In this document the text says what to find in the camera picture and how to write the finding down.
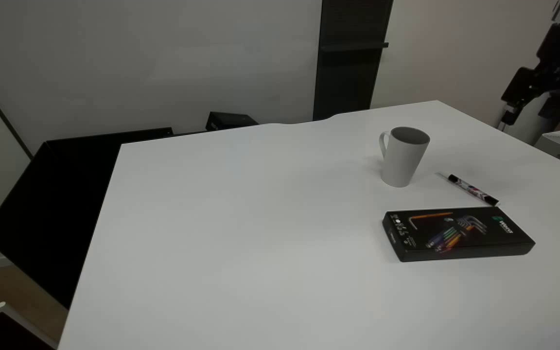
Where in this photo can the black box colourful print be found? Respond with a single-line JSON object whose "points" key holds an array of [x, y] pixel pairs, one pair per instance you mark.
{"points": [[453, 234]]}

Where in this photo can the dark door panel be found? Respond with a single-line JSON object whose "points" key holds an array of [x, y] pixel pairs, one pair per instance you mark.
{"points": [[352, 37]]}

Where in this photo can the white mug dark inside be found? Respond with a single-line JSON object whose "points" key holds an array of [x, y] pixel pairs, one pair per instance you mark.
{"points": [[401, 148]]}

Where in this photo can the black and white marker pen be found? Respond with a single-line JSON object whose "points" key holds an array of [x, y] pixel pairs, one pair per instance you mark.
{"points": [[471, 189]]}

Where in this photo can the white whiteboard panel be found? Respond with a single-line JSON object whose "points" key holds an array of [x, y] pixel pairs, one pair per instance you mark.
{"points": [[92, 67]]}

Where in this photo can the black white robot arm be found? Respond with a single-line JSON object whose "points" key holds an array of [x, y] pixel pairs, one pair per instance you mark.
{"points": [[529, 84]]}

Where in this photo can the black chair back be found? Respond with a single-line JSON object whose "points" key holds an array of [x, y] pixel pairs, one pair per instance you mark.
{"points": [[222, 121]]}

